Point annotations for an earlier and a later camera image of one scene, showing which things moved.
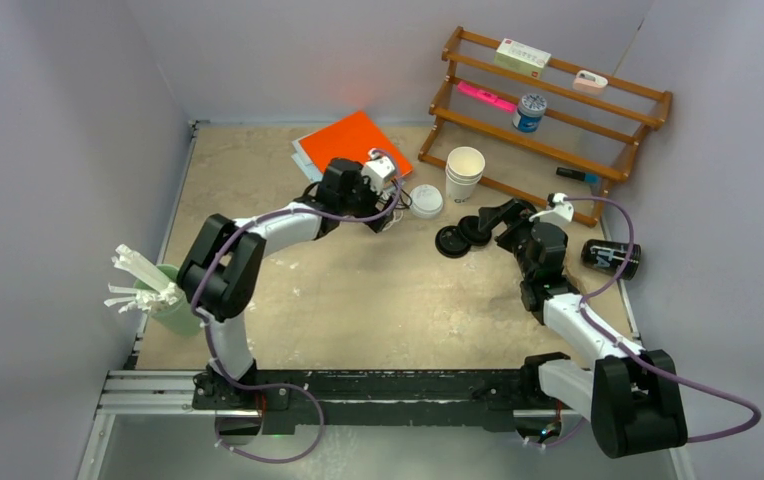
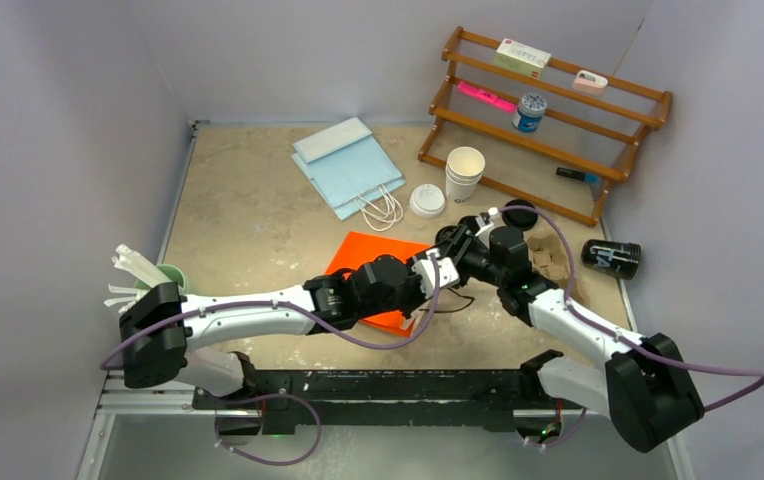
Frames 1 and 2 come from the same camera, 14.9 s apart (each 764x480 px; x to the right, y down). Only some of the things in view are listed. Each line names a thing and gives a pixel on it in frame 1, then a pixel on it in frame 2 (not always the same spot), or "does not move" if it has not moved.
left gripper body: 360,203 -> 406,299
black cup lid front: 451,243 does not move
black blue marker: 578,175 does not move
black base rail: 382,401 does not move
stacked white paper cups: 464,168 does not move
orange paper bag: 351,138 -> 358,247
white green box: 522,58 does not move
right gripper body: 515,240 -> 472,260
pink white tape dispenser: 589,82 does not move
